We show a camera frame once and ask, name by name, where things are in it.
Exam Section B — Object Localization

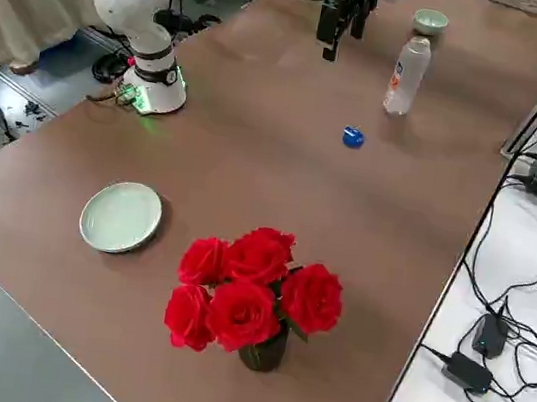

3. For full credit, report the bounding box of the small green circuit board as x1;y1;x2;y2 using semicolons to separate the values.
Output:
112;80;139;110

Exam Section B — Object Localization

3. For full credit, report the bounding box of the red rose bouquet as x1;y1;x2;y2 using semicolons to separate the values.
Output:
159;214;354;373

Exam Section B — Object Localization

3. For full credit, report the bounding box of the black desk cable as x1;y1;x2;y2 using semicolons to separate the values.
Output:
443;174;537;402

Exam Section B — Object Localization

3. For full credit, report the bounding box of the black power adapter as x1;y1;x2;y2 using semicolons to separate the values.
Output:
438;349;499;396
469;310;513;362

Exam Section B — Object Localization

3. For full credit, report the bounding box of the transparent plastic bottle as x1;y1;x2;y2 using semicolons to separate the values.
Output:
381;31;435;120

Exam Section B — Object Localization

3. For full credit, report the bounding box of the pale green ceramic plate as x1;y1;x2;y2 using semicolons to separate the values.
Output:
74;175;167;261

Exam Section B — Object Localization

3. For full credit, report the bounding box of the blue bottle cap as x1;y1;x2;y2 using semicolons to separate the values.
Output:
340;124;367;151

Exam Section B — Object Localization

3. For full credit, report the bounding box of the dark glass vase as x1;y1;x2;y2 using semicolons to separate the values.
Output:
234;318;292;377

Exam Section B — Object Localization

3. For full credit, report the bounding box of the pale green ceramic bowl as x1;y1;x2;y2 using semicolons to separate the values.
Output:
410;6;451;40

